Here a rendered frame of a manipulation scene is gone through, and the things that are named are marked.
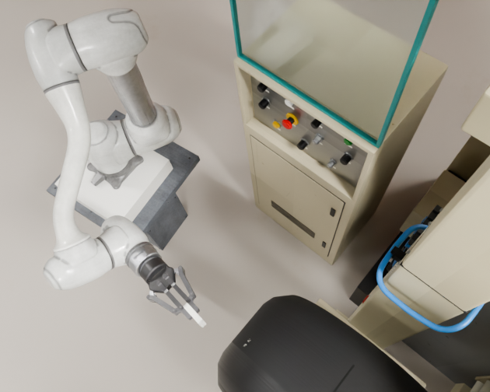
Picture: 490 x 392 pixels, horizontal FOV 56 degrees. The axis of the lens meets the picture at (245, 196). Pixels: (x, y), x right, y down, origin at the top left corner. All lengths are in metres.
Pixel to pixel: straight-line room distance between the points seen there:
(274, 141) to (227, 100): 1.26
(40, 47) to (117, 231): 0.53
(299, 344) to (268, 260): 1.55
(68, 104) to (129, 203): 0.73
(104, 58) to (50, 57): 0.14
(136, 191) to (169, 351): 0.94
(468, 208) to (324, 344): 0.52
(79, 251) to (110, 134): 0.65
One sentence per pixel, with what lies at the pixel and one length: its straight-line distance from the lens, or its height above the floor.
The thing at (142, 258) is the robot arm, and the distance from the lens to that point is 1.31.
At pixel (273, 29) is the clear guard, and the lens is 1.34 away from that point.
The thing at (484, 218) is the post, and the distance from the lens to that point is 0.60.
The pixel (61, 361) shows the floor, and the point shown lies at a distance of 2.72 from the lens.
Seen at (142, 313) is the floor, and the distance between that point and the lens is 2.60.
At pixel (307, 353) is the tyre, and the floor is 1.44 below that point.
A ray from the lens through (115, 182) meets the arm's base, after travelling 2.01.
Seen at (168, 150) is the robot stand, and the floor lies 0.65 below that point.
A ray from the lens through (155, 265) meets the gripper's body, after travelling 1.29.
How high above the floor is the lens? 2.46
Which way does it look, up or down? 66 degrees down
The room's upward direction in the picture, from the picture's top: 11 degrees counter-clockwise
